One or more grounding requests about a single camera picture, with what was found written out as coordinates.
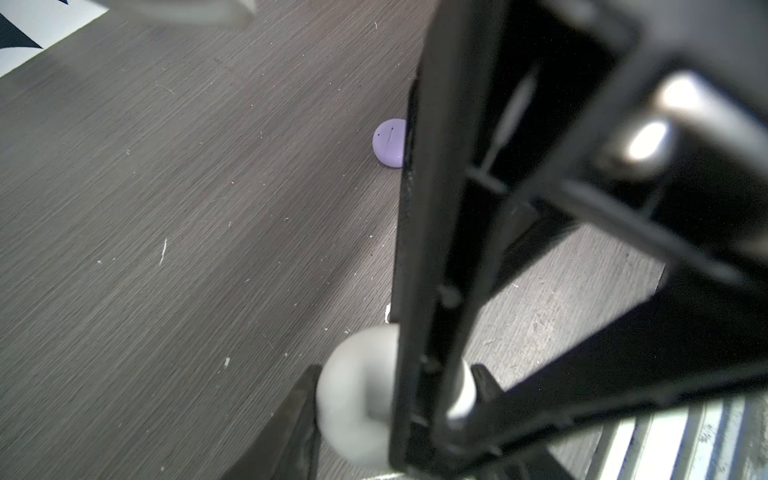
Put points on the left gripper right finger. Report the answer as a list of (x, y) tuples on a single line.
[(510, 429)]

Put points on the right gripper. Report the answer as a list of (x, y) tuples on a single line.
[(646, 119)]

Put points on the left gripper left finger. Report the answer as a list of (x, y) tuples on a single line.
[(288, 446)]

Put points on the white earbud charging case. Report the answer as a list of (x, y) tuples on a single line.
[(355, 395)]

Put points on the purple earbud charging case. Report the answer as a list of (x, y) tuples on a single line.
[(388, 142)]

